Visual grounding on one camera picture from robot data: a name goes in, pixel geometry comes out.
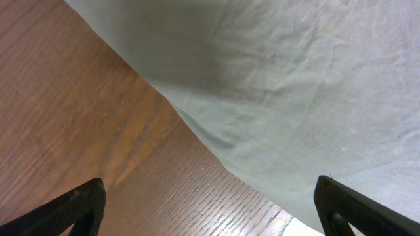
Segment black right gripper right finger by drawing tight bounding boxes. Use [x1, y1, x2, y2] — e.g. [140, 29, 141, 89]
[314, 176, 419, 236]

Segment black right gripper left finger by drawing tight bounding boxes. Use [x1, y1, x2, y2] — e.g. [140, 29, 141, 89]
[1, 178, 106, 236]

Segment beige khaki shorts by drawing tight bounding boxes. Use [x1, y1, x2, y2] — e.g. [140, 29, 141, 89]
[70, 0, 419, 231]

